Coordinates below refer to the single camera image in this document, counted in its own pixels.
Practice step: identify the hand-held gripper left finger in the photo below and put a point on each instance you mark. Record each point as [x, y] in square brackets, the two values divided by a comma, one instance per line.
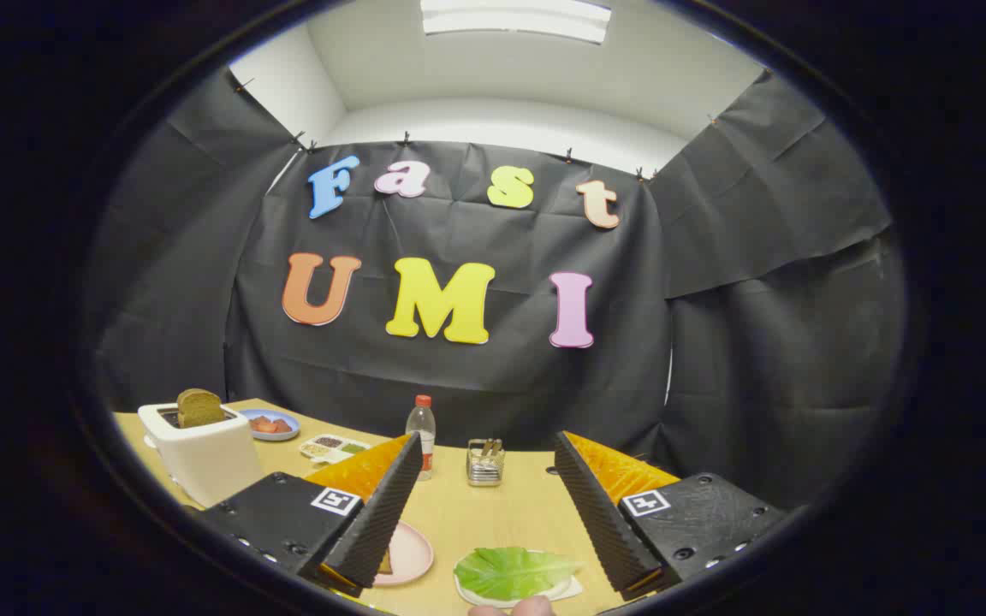
[382, 522]

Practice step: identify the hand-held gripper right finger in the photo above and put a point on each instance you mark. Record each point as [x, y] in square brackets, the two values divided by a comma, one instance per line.
[604, 522]

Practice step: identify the green lettuce leaf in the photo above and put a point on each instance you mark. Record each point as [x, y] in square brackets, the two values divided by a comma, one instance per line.
[510, 571]

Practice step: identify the brown toast slice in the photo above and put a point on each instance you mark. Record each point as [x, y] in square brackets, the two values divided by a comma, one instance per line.
[198, 408]

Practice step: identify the brown bread slice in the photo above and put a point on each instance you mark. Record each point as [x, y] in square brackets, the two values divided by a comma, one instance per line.
[385, 565]

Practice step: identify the pink plate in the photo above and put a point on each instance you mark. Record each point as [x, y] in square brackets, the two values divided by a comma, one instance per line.
[412, 556]

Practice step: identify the white plate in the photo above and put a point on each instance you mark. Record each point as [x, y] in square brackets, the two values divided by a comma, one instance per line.
[568, 590]

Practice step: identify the white divided seasoning tray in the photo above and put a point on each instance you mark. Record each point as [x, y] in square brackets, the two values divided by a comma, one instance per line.
[330, 445]

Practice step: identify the clear red-capped water bottle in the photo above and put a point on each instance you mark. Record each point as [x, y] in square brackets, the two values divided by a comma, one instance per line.
[422, 428]

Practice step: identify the blue plate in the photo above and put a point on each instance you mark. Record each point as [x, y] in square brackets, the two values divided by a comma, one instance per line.
[288, 435]

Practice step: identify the red food slice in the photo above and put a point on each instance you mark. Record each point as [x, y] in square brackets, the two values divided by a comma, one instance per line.
[282, 425]
[262, 424]

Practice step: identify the black backdrop cloth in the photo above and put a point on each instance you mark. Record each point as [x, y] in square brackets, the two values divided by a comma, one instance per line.
[476, 376]

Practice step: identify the white toaster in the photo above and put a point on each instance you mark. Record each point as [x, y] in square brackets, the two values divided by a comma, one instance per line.
[202, 462]

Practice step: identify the ceiling light panel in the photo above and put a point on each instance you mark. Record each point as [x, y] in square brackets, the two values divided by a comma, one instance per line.
[514, 21]

